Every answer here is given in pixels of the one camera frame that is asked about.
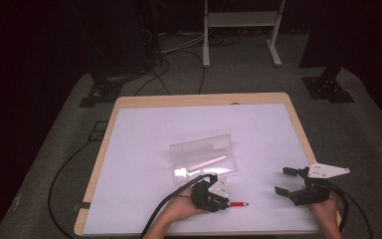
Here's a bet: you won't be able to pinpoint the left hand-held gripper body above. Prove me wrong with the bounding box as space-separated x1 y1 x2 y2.
191 173 230 213

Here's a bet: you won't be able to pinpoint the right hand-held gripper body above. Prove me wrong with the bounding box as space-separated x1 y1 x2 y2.
289 162 351 207

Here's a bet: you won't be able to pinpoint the white pen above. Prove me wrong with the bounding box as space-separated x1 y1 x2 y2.
187 154 229 174

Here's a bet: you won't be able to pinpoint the clear plastic pencil case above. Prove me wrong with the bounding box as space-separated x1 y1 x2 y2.
168 133 240 184

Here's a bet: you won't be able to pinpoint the person's right hand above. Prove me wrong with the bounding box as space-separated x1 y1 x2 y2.
307 195 341 231

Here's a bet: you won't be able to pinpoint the person's left hand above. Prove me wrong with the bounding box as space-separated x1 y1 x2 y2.
163 186 211 223

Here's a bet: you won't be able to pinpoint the white table mat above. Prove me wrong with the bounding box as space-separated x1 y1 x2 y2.
83 103 319 235

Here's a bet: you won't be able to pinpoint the black stand base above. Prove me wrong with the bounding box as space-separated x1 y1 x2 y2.
78 70 124 109
300 65 355 104

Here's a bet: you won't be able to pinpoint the wooden table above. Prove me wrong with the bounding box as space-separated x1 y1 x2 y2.
74 92 343 238

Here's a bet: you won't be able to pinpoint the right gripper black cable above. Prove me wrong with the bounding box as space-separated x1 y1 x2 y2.
324 182 374 239

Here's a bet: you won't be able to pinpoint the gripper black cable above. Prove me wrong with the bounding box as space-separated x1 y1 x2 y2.
140 173 214 239
324 182 374 239

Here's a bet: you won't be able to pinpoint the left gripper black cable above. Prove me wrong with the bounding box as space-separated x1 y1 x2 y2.
140 173 214 239

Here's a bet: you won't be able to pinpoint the black floor cables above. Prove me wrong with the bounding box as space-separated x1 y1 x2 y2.
133 49 207 97

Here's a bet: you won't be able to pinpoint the long black floor cable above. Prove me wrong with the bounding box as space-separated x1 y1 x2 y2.
47 138 96 239

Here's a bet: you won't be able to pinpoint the white floor cables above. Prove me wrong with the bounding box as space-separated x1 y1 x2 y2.
158 31 207 55

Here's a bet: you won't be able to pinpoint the white metal stand frame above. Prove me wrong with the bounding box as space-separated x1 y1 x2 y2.
202 0 287 69

